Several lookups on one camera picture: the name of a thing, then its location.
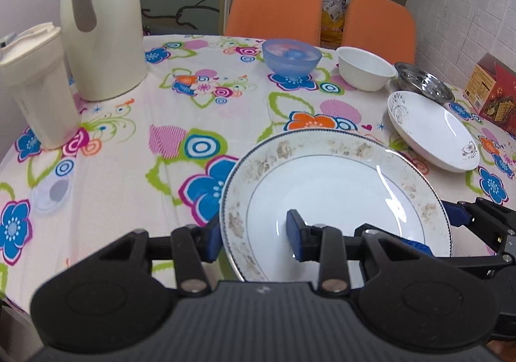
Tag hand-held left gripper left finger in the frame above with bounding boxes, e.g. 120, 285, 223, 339
96, 219, 222, 295

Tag cream plastic pitcher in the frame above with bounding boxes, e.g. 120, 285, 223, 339
0, 23, 81, 149

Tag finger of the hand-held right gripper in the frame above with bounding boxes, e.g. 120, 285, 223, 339
444, 197, 516, 255
402, 239, 505, 267

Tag stainless steel bowl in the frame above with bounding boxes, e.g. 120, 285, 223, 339
394, 62, 455, 104

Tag white ceramic bowl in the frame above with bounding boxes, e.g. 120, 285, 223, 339
336, 46, 398, 92

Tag white plate with black floral print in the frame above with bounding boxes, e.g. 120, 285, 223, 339
387, 91, 480, 173

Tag cream thermos jug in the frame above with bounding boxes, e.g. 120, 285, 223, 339
60, 0, 148, 102

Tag orange chair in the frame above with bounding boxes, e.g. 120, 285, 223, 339
341, 0, 417, 64
223, 0, 323, 50

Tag floral tablecloth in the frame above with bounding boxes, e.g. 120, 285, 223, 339
0, 34, 516, 306

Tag blue plastic bowl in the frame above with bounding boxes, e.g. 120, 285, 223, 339
262, 39, 322, 80

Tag red cracker box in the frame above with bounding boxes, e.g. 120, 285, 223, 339
463, 53, 516, 131

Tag yellow snack packet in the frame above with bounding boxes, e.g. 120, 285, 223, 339
318, 0, 349, 44

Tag large plate with brown floral rim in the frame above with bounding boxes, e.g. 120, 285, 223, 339
220, 130, 454, 282

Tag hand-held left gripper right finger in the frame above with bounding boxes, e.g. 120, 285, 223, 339
286, 209, 436, 295

